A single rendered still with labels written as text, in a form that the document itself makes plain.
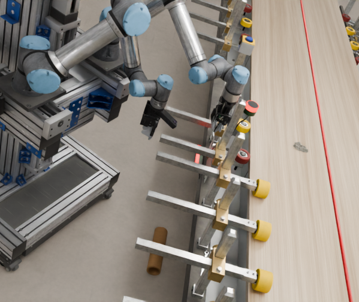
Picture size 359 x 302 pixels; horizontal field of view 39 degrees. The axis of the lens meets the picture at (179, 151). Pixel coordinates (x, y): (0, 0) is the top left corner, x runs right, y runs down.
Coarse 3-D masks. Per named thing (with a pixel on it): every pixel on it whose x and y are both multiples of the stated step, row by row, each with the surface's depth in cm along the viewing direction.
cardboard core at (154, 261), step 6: (156, 228) 311; (162, 228) 310; (156, 234) 306; (162, 234) 306; (156, 240) 302; (162, 240) 303; (150, 258) 293; (156, 258) 292; (162, 258) 296; (150, 264) 289; (156, 264) 289; (150, 270) 293; (156, 270) 294
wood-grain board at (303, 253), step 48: (288, 0) 420; (336, 0) 455; (288, 48) 354; (336, 48) 378; (288, 96) 305; (336, 96) 323; (288, 144) 268; (336, 144) 282; (288, 192) 240; (336, 192) 251; (288, 240) 216; (336, 240) 225; (288, 288) 197; (336, 288) 205
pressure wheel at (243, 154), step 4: (240, 152) 251; (244, 152) 251; (248, 152) 252; (236, 156) 248; (240, 156) 248; (244, 156) 249; (248, 156) 249; (236, 160) 249; (240, 160) 248; (244, 160) 247; (248, 160) 249; (236, 168) 256
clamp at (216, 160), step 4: (216, 144) 255; (216, 148) 253; (216, 152) 250; (220, 152) 251; (224, 152) 252; (216, 156) 248; (224, 156) 250; (212, 160) 253; (216, 160) 248; (220, 160) 248; (212, 164) 250; (216, 164) 250
